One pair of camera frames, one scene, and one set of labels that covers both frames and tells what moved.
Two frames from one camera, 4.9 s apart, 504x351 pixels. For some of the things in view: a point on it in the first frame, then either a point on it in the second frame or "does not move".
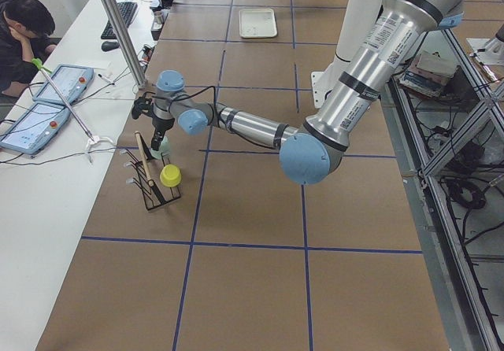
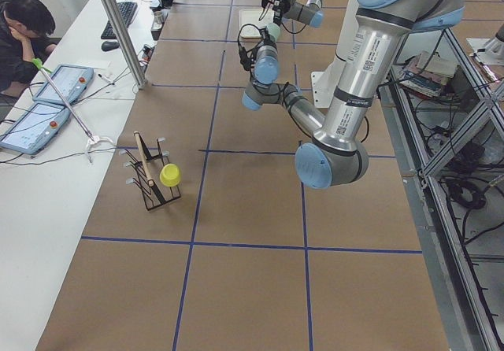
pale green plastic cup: x=163 y=150 to x=274 y=31
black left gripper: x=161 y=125 to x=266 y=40
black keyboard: x=126 y=11 does not move
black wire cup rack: x=160 y=193 does not move
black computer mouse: x=107 y=46 does not move
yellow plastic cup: x=170 y=175 does not move
